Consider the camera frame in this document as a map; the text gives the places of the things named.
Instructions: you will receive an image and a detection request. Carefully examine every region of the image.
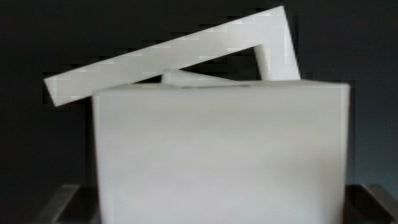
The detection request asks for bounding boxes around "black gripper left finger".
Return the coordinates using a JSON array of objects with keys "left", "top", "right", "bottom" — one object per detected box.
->
[{"left": 32, "top": 184, "right": 99, "bottom": 224}]

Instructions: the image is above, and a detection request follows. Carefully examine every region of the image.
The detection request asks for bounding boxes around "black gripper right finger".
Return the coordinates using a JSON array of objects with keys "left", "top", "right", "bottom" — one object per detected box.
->
[{"left": 343, "top": 184, "right": 398, "bottom": 224}]

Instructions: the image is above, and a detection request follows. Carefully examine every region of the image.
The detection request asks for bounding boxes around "white cabinet body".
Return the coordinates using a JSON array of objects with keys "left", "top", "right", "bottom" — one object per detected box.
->
[{"left": 92, "top": 80, "right": 350, "bottom": 224}]

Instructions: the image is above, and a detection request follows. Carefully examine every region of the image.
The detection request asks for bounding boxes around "white U-shaped fence frame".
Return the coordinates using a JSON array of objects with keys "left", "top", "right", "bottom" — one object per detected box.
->
[{"left": 44, "top": 6, "right": 300, "bottom": 106}]

